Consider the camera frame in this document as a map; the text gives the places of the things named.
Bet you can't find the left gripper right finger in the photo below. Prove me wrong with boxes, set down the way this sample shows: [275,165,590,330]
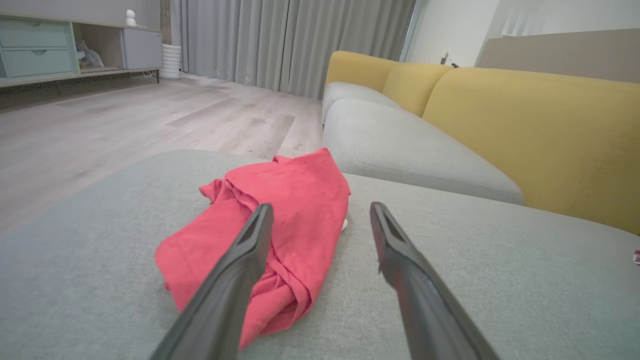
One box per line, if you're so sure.
[370,201,502,360]

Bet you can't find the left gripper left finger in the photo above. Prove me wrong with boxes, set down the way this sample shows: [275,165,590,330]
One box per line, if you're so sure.
[149,202,275,360]

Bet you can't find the red Bulls jersey white sleeves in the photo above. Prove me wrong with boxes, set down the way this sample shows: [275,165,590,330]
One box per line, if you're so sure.
[155,147,351,351]

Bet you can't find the large grey sofa chaise cushion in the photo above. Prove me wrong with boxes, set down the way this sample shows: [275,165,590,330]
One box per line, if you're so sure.
[0,149,640,360]

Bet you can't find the wide yellow sofa back cushion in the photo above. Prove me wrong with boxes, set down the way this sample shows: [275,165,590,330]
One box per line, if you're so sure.
[422,67,640,236]

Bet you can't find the narrow yellow sofa back cushion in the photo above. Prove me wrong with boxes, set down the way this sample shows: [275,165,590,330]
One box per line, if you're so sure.
[382,62,454,119]

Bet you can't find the small grey sofa seat cushion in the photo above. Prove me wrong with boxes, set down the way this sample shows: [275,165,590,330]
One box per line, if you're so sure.
[321,81,402,124]

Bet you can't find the white ribbed floor vase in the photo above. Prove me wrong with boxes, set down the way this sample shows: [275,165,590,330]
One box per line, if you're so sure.
[160,44,182,80]

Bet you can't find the yellow sofa end back cushion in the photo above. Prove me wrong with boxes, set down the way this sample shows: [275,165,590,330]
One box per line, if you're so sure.
[325,50,401,94]

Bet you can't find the grey curtain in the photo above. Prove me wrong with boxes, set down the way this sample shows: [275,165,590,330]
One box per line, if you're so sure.
[172,0,417,100]

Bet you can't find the plastic bag in cabinet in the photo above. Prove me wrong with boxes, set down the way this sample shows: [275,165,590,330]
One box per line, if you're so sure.
[76,41,105,70]

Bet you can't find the beige panel behind sofa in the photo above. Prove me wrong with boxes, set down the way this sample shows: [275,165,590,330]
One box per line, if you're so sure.
[474,29,640,84]

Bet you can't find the low cabinet with green drawers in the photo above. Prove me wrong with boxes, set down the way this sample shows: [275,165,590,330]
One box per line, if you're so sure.
[0,12,163,90]

